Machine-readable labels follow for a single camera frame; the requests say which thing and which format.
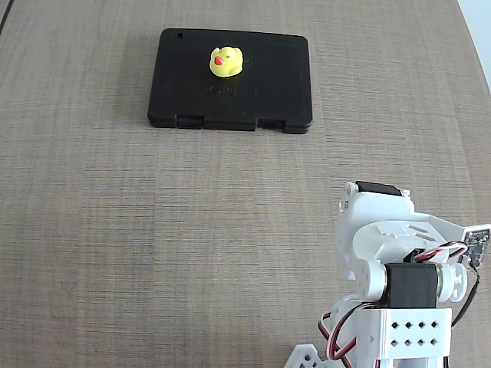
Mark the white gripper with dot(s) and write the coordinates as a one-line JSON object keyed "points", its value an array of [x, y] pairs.
{"points": [[377, 190]]}

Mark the yellow rubber duck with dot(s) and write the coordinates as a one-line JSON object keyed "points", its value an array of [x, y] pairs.
{"points": [[227, 61]]}

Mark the black ribbed plastic case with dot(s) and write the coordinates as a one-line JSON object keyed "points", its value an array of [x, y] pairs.
{"points": [[230, 99]]}

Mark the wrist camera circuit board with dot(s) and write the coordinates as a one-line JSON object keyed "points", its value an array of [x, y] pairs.
{"points": [[478, 245]]}

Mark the white perforated triangular bracket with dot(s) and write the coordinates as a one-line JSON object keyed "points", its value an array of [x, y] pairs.
{"points": [[305, 358]]}

